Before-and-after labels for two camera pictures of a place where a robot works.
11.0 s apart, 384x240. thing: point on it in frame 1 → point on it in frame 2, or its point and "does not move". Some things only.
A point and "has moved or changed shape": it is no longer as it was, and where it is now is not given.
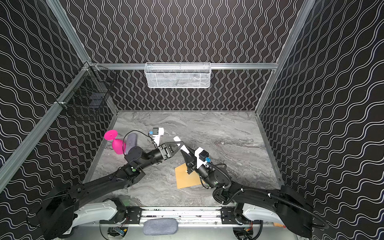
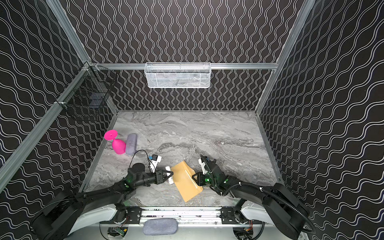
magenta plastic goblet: (118, 146) does not move
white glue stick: (184, 147) → (171, 179)
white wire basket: (177, 75) does not move
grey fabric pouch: (160, 226) does not move
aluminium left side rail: (6, 164) does not move
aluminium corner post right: (303, 15) does not move
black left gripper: (164, 151) → (157, 176)
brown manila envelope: (183, 179) has moved or changed shape
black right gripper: (191, 162) → (205, 176)
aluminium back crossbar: (201, 66) does not move
